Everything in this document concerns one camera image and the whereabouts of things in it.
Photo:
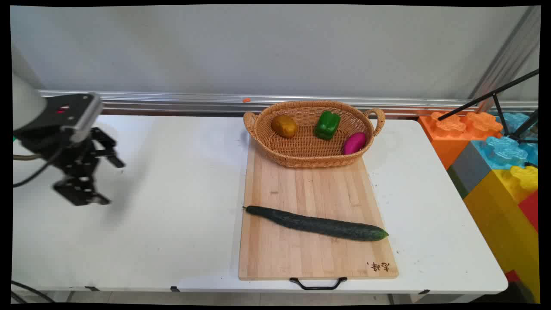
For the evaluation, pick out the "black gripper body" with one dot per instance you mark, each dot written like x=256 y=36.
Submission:
x=64 y=155

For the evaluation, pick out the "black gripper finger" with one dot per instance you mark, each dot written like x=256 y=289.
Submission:
x=107 y=150
x=79 y=191

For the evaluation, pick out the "long dark green cucumber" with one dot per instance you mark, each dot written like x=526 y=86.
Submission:
x=318 y=224

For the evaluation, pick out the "brown toy potato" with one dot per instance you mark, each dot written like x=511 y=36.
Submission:
x=284 y=126

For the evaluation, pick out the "woven wicker basket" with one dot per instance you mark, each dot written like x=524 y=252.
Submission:
x=301 y=150

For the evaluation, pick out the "green toy bell pepper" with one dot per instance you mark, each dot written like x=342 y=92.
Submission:
x=327 y=125

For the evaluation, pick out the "bamboo cutting board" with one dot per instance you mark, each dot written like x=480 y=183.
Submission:
x=316 y=241

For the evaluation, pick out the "magenta toy sweet potato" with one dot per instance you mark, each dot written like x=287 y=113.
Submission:
x=354 y=143

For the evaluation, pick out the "orange giant toy brick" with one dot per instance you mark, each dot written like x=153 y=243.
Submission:
x=447 y=137

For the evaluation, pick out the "grey giant toy brick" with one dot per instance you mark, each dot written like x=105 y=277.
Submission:
x=469 y=168

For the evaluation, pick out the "black tripod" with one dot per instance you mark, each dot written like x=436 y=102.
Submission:
x=495 y=92

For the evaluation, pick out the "blue giant toy brick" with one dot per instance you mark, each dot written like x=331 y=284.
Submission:
x=503 y=150

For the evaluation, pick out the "yellow giant toy brick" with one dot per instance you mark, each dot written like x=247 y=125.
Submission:
x=503 y=224

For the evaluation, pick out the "red giant toy brick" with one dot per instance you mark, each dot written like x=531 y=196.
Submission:
x=530 y=209

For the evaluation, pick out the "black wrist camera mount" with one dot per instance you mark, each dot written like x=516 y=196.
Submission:
x=75 y=114

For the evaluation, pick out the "aluminium rail along wall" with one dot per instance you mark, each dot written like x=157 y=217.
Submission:
x=172 y=101

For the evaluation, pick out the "slanted aluminium post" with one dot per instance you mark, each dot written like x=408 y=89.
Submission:
x=506 y=56

